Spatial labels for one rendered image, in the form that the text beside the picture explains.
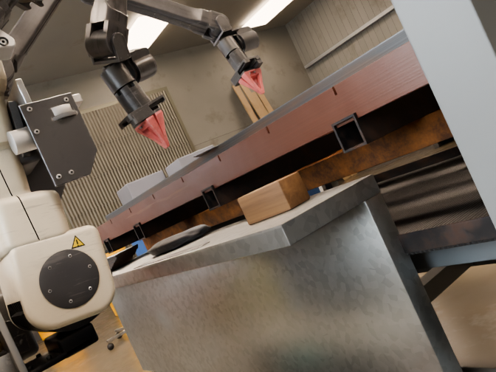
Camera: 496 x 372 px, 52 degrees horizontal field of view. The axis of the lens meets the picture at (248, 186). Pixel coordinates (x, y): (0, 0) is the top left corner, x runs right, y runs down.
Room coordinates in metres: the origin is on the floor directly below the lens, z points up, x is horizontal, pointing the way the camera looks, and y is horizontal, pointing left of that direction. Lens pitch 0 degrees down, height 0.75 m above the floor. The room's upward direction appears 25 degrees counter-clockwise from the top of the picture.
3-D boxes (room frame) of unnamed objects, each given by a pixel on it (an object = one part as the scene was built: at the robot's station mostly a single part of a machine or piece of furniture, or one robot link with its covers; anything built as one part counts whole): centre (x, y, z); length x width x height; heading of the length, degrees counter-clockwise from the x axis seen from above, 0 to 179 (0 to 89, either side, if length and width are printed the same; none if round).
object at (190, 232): (1.19, 0.21, 0.69); 0.20 x 0.10 x 0.03; 49
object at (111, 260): (1.55, 0.46, 0.70); 0.39 x 0.12 x 0.04; 36
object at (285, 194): (0.85, -0.03, 0.70); 0.10 x 0.06 x 0.05; 47
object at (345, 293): (1.29, 0.22, 0.47); 1.30 x 0.04 x 0.35; 36
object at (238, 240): (1.25, 0.28, 0.66); 1.30 x 0.20 x 0.03; 36
